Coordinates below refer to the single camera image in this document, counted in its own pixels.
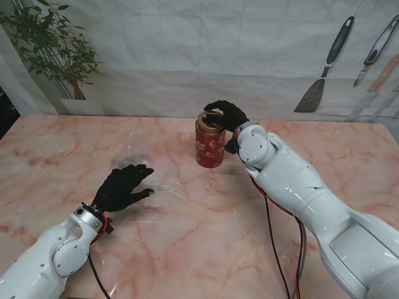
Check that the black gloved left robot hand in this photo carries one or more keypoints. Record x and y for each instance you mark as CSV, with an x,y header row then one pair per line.
x,y
120,191

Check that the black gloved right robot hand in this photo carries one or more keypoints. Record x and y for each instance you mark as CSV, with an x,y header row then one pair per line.
x,y
229,113

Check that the round bronze canister lid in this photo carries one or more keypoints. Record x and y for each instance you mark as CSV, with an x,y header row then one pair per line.
x,y
209,123

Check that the red floral tea canister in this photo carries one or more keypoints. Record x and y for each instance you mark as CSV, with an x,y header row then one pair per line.
x,y
209,146

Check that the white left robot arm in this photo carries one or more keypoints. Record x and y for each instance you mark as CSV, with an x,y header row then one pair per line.
x,y
46,258

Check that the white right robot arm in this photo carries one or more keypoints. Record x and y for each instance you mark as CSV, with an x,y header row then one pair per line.
x,y
311,199

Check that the black slotted spatula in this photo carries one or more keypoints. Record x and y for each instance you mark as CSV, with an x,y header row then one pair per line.
x,y
308,99

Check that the green leafy plant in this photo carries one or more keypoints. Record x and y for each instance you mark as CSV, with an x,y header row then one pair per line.
x,y
50,43

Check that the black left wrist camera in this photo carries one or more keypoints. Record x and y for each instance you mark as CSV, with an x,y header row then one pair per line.
x,y
108,225

